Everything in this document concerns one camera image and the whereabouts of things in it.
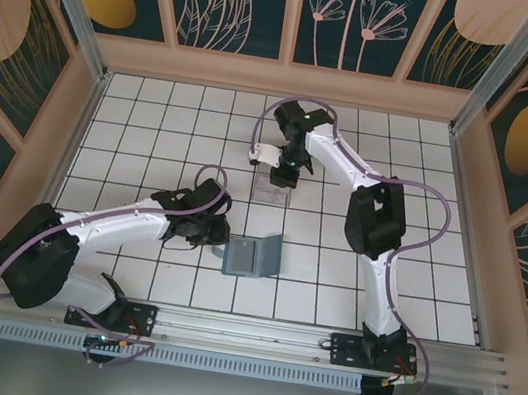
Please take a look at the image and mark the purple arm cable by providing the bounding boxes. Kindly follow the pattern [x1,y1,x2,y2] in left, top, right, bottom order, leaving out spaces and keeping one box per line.
[210,88,473,395]
[0,131,233,385]

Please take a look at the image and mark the red power wires yellow plug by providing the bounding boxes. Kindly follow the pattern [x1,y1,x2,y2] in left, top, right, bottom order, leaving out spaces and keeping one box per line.
[114,314,151,357]
[382,362,419,392]

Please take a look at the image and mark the aluminium side rail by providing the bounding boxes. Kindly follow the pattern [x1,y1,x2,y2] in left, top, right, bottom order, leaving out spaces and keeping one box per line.
[415,126,518,350]
[4,61,113,292]

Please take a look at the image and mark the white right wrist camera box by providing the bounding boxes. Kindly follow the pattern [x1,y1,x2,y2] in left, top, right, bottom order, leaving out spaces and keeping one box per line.
[247,141,283,169]

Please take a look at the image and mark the teal panel pink flowers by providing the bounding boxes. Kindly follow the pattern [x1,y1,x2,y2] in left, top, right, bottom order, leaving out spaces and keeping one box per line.
[292,0,433,84]

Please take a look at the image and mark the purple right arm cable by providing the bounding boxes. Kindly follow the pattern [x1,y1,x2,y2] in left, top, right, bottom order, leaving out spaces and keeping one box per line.
[210,88,473,395]

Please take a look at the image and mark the white floral credit card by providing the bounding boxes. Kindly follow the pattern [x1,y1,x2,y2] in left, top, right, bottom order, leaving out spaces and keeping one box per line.
[253,180,292,207]

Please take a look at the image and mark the blue folding card holder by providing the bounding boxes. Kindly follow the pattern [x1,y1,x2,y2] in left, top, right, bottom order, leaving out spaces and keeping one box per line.
[207,222,287,285]

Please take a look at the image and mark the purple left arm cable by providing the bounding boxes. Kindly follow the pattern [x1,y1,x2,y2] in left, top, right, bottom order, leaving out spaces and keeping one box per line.
[0,131,233,385]

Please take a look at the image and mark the teal panel cream circle grass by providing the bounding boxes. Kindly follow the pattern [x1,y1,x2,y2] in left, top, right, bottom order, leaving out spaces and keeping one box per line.
[404,0,528,98]

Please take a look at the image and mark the slotted grey cable duct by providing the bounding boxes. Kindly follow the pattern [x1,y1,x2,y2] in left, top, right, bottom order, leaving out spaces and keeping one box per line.
[0,315,366,395]

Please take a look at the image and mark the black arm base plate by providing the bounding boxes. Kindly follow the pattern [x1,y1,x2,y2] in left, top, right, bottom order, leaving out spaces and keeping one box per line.
[63,290,161,340]
[325,330,423,381]

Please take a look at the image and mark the aluminium front mounting rail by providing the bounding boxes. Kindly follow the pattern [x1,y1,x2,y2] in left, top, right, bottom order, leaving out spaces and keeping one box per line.
[0,268,520,395]

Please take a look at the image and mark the clear acrylic card stand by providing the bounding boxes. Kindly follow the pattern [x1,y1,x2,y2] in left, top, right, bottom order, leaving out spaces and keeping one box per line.
[246,147,298,208]

